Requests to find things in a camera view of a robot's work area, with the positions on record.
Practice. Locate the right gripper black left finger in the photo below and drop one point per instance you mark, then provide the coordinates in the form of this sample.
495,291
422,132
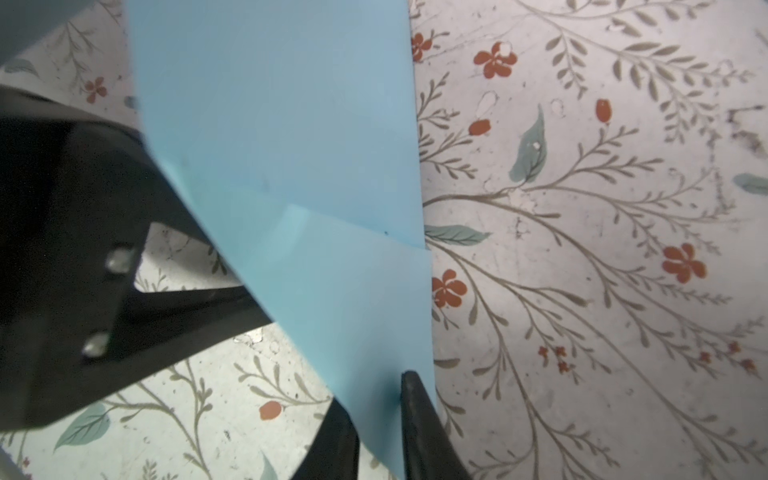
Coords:
334,452

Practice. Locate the light blue paper sheet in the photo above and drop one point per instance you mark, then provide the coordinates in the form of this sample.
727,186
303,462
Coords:
288,129

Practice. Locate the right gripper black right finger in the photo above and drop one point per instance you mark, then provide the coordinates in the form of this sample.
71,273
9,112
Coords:
427,451

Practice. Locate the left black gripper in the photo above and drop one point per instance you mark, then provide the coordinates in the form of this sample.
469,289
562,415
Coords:
78,196

